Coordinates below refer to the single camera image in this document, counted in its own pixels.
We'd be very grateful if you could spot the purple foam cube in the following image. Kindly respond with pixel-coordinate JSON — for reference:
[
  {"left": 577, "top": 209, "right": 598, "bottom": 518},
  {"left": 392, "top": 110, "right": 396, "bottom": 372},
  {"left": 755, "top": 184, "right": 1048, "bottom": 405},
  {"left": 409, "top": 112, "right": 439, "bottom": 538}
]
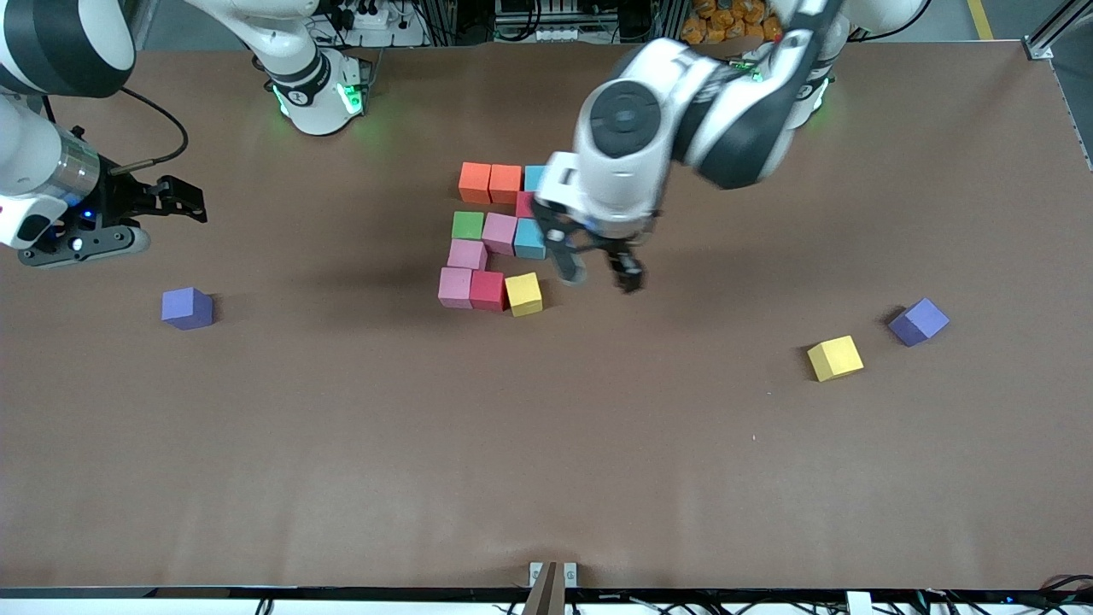
[
  {"left": 888, "top": 297, "right": 950, "bottom": 348},
  {"left": 161, "top": 287, "right": 214, "bottom": 331}
]

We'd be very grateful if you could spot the yellow foam cube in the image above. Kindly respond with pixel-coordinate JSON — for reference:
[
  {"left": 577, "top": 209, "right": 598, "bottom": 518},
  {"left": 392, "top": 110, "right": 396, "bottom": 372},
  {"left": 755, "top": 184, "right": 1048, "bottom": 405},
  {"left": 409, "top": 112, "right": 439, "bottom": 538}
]
[
  {"left": 807, "top": 335, "right": 865, "bottom": 383},
  {"left": 504, "top": 272, "right": 545, "bottom": 319}
]

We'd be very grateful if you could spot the small metal bracket plate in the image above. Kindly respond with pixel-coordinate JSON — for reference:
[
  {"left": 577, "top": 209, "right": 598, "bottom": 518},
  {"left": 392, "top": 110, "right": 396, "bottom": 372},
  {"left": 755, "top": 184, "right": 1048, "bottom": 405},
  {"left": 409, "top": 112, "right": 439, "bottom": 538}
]
[{"left": 529, "top": 561, "right": 579, "bottom": 589}]

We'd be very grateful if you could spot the black cable bundle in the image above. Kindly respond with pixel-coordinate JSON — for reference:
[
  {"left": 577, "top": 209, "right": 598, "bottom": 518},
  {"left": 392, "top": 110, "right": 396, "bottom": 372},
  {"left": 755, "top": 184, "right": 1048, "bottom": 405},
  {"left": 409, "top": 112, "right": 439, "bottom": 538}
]
[{"left": 1037, "top": 574, "right": 1093, "bottom": 609}]

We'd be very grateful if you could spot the pile of orange objects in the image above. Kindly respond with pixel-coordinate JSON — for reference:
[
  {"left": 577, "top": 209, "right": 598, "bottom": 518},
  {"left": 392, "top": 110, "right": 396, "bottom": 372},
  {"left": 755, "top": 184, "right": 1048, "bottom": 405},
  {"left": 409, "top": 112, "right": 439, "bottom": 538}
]
[{"left": 683, "top": 0, "right": 791, "bottom": 45}]

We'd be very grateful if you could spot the aluminium frame profile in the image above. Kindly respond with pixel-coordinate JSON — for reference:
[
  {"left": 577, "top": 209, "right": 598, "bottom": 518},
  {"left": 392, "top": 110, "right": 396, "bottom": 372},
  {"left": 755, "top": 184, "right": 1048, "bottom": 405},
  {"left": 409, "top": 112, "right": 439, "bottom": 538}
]
[{"left": 1025, "top": 0, "right": 1093, "bottom": 61}]

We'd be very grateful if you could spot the orange foam cube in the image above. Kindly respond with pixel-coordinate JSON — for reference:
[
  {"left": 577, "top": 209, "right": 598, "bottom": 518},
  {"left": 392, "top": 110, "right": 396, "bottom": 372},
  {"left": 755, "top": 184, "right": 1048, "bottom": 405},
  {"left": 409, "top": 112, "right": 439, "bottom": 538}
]
[
  {"left": 489, "top": 164, "right": 523, "bottom": 206},
  {"left": 459, "top": 161, "right": 494, "bottom": 206}
]

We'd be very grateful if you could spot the pink foam cube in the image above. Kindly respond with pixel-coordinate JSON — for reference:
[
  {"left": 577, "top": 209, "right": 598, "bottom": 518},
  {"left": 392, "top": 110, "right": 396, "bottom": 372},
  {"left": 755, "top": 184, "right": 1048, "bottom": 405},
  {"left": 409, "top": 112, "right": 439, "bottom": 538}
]
[
  {"left": 482, "top": 213, "right": 519, "bottom": 257},
  {"left": 447, "top": 238, "right": 489, "bottom": 272},
  {"left": 438, "top": 267, "right": 476, "bottom": 310}
]

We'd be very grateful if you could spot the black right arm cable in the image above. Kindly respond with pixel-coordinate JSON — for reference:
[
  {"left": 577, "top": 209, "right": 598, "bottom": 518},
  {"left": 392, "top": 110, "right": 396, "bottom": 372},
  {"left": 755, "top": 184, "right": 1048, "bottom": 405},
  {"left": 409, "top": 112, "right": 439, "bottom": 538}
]
[{"left": 109, "top": 87, "right": 190, "bottom": 177}]

